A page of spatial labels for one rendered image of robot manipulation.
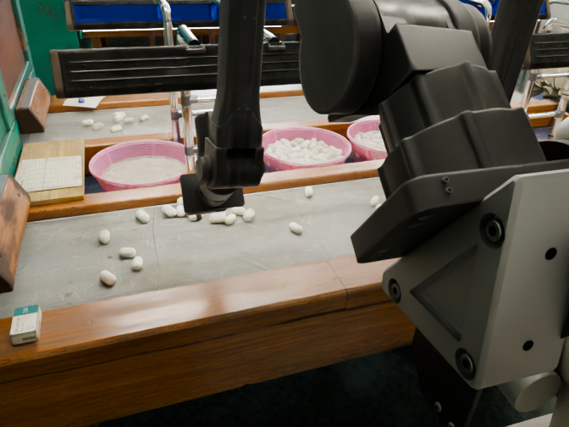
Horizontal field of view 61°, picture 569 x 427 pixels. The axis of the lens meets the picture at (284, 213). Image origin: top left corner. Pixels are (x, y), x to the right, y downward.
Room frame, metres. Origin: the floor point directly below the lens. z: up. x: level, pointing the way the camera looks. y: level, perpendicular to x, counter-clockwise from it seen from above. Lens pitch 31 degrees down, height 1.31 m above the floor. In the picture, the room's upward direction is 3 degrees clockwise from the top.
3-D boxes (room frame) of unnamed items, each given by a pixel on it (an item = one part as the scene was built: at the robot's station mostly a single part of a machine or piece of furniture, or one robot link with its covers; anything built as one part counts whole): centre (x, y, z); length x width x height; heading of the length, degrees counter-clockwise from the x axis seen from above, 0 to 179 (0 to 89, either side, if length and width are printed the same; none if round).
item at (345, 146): (1.27, -0.05, 0.72); 0.27 x 0.27 x 0.10
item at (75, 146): (1.04, 0.57, 0.77); 0.33 x 0.15 x 0.01; 20
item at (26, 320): (0.53, 0.38, 0.77); 0.06 x 0.04 x 0.02; 20
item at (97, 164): (1.12, 0.37, 0.72); 0.27 x 0.27 x 0.10
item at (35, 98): (1.34, 0.74, 0.83); 0.30 x 0.06 x 0.07; 20
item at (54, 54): (0.92, 0.11, 1.08); 0.62 x 0.08 x 0.07; 110
